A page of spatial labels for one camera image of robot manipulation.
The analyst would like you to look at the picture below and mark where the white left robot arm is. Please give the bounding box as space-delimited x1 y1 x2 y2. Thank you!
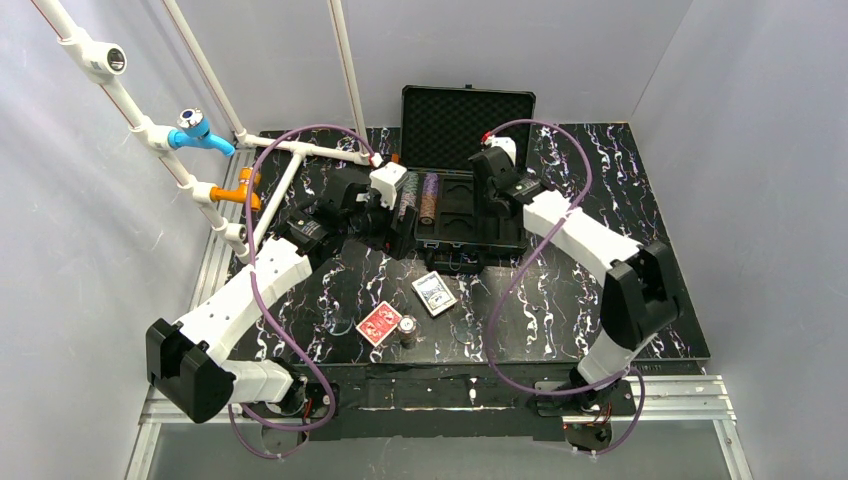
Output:
146 163 418 423

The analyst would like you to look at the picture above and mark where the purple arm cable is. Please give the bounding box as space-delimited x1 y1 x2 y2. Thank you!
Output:
227 123 379 461
481 119 647 458

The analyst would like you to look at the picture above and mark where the red playing card deck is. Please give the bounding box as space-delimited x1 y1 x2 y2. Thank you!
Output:
356 301 403 347

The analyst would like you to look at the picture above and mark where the blue plastic faucet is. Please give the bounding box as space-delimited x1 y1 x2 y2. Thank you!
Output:
167 108 236 157

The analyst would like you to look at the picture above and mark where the orange poker chip stack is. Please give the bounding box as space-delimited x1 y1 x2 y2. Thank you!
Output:
397 315 418 349

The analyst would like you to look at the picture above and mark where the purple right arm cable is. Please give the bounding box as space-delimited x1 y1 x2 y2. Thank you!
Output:
481 119 647 458

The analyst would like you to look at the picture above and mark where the orange plastic faucet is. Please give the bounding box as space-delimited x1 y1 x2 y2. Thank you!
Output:
209 167 261 212

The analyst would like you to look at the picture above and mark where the green poker chip stack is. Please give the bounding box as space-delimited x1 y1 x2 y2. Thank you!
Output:
397 172 420 221

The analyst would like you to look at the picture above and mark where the white PVC pipe frame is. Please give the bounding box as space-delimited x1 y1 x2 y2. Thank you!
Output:
30 1 382 263

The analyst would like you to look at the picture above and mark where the clear acrylic dealer button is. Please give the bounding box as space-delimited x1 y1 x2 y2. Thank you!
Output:
451 318 483 345

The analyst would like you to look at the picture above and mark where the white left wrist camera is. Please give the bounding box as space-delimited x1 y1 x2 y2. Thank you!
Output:
369 161 408 210

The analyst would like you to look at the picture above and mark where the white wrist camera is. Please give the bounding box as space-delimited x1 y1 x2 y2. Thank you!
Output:
369 161 408 210
482 132 517 166

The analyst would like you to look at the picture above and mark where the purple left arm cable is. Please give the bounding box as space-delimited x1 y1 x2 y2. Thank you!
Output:
227 123 379 461

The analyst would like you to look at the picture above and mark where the purple poker chip stack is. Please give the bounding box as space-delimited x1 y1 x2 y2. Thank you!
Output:
419 173 439 225

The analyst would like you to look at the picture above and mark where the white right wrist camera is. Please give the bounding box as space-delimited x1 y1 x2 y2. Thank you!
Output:
482 132 517 166

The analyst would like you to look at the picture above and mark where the clear round acrylic disc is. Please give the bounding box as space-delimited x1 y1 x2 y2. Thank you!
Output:
324 312 354 337

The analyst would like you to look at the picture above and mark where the blue playing card deck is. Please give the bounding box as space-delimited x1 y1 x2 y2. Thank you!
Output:
411 271 457 317

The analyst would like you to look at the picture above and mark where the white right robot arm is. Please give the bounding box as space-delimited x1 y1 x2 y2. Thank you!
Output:
469 146 684 400

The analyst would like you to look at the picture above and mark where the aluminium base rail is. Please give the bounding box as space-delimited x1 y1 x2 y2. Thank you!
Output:
125 148 753 480

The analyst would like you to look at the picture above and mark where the black poker set case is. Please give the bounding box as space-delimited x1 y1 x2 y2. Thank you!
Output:
399 85 536 275

